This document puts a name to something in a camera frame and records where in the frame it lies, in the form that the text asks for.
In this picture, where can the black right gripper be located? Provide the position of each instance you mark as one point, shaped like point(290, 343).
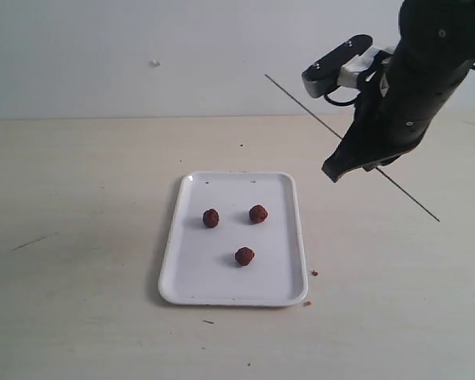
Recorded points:
point(394, 115)

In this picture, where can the thin metal skewer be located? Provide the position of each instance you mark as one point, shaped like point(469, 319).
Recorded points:
point(331, 130)

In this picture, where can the dark red ball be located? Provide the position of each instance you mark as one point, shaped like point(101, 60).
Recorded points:
point(258, 214)
point(244, 256)
point(210, 218)

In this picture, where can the dark red ball front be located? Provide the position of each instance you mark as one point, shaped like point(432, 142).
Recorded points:
point(244, 256)

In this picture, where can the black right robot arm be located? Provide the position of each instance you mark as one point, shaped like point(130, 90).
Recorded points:
point(433, 33)

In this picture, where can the white rectangular plastic tray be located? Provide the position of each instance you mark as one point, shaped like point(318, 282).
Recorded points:
point(198, 267)

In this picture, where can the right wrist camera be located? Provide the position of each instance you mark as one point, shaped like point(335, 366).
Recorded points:
point(350, 65)

